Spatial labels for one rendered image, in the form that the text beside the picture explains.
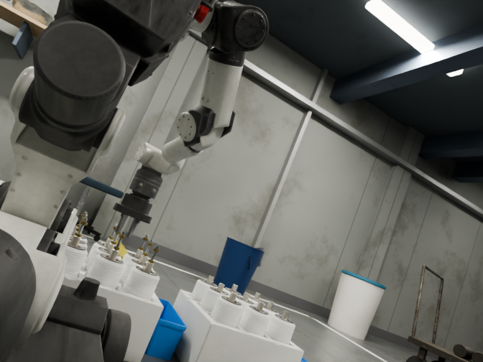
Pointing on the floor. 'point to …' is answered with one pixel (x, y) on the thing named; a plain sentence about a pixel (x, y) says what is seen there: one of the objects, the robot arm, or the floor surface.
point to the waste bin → (238, 264)
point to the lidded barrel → (355, 304)
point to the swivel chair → (88, 195)
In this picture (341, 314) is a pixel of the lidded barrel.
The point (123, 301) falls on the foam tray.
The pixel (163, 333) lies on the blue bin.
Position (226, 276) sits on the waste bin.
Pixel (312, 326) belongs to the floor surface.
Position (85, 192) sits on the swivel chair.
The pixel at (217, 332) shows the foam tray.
